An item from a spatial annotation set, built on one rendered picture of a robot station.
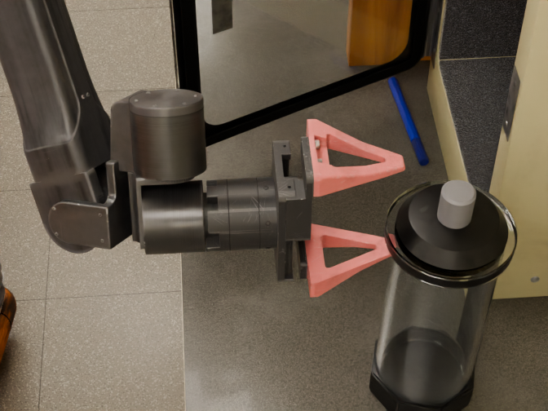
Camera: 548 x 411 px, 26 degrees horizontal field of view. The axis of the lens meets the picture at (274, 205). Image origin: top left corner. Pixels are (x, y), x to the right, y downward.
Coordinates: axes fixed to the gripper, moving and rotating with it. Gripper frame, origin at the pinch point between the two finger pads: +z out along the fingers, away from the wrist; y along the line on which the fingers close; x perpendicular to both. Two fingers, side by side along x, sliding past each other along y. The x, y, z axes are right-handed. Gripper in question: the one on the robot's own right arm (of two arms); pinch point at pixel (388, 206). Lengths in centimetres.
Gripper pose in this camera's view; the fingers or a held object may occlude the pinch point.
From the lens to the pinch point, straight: 95.5
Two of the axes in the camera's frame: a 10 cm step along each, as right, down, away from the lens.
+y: 0.0, -6.9, -7.2
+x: -0.7, -7.2, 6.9
